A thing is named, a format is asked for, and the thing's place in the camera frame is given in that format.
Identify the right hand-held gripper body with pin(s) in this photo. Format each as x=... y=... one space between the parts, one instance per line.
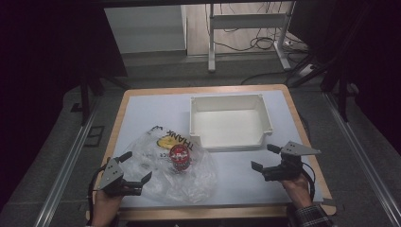
x=288 y=168

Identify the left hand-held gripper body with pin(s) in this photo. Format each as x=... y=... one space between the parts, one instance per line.
x=111 y=175

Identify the white metal desk frame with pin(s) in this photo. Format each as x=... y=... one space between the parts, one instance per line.
x=249 y=21

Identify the black floor bracket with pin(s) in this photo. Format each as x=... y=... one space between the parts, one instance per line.
x=94 y=136

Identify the black tripod stand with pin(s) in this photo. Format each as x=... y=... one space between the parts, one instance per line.
x=342 y=91

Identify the clear printed plastic bag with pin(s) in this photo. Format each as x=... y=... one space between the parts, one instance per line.
x=189 y=186

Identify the white plastic bin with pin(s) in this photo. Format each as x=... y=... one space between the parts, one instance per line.
x=231 y=126

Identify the person's left hand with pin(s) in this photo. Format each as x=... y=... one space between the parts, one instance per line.
x=105 y=208

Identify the grey wall panel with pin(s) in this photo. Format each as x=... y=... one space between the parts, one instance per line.
x=145 y=30

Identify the aluminium floor rail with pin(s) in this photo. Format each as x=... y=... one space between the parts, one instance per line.
x=362 y=151
x=64 y=170

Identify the black metal stand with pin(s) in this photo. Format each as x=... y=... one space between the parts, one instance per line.
x=85 y=97

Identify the person's right hand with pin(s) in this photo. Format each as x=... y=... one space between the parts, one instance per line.
x=296 y=190

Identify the red candy jar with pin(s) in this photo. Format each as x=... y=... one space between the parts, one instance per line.
x=180 y=157

